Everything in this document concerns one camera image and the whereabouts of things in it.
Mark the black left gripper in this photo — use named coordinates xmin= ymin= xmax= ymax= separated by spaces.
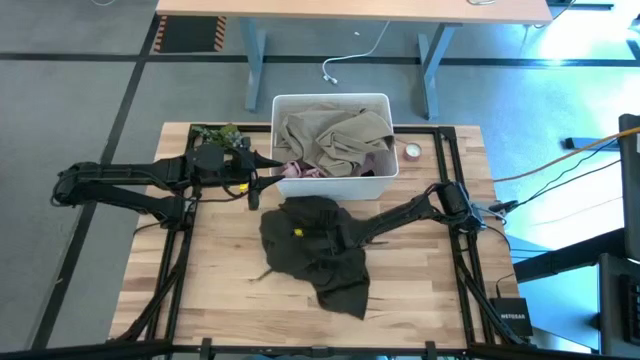
xmin=185 ymin=142 xmax=286 ymax=199

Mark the pink heather garment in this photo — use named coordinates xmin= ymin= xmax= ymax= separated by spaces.
xmin=280 ymin=159 xmax=329 ymax=180

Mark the dark olive green garment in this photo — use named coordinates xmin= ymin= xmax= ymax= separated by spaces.
xmin=258 ymin=194 xmax=372 ymax=321

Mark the tan khaki garment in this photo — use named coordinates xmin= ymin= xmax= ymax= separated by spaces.
xmin=276 ymin=103 xmax=396 ymax=178

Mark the white woven plastic laundry basket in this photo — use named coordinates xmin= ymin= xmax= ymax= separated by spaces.
xmin=269 ymin=92 xmax=400 ymax=202

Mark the green camouflage garment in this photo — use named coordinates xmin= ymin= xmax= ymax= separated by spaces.
xmin=191 ymin=123 xmax=251 ymax=151

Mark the roll of tape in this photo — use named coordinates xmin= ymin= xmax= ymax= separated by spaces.
xmin=402 ymin=142 xmax=424 ymax=163

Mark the black mat with hazard stripes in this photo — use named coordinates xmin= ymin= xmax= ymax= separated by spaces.
xmin=153 ymin=14 xmax=228 ymax=55

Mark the wooden desk with grey legs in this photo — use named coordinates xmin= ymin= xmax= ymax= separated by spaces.
xmin=155 ymin=0 xmax=554 ymax=121

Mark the dark grey cabinet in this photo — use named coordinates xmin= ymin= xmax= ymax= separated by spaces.
xmin=617 ymin=113 xmax=640 ymax=262

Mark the black metal table frame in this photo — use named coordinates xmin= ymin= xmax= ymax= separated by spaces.
xmin=0 ymin=122 xmax=640 ymax=360

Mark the white cable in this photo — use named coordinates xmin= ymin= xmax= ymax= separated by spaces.
xmin=321 ymin=19 xmax=392 ymax=85

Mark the black Netgear network switch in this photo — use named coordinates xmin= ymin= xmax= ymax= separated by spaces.
xmin=488 ymin=297 xmax=535 ymax=338

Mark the black power cable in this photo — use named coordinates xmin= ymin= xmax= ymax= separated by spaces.
xmin=517 ymin=138 xmax=622 ymax=207

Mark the orange cable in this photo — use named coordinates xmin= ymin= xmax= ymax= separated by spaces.
xmin=492 ymin=126 xmax=640 ymax=184

